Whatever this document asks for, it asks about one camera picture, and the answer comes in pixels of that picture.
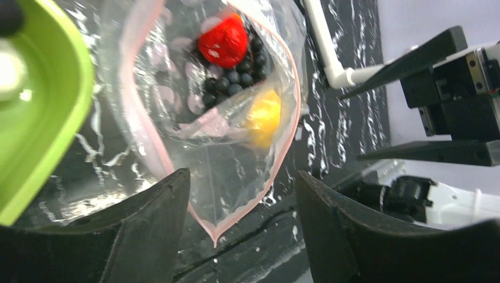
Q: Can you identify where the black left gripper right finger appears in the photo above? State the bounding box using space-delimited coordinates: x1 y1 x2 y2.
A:
295 171 499 282

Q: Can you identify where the dark fake grape bunch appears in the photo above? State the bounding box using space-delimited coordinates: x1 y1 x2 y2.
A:
202 25 272 111

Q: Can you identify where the clear zip top bag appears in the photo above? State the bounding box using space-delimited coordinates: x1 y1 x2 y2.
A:
98 1 309 242

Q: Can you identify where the red fake apple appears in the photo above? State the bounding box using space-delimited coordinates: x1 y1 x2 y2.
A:
197 13 249 69

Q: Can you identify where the lime green plastic basin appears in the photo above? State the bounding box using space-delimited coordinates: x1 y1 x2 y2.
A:
1 1 94 226

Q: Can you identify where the white PVC pipe frame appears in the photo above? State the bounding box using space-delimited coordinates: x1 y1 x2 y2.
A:
304 0 385 89

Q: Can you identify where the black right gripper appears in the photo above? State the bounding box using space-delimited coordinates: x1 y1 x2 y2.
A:
339 25 499 167

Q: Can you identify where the purple fake eggplant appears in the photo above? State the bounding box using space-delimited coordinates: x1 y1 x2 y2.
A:
1 0 25 38

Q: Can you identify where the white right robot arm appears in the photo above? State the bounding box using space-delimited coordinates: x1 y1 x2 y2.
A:
335 26 499 226

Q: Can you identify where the yellow fake fruit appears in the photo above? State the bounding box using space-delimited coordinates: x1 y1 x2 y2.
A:
244 90 281 148

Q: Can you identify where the green fake leafy vegetable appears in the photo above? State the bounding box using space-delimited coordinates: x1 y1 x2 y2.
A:
1 39 28 101

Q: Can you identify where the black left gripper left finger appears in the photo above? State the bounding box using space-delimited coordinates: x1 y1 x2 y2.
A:
1 168 190 282

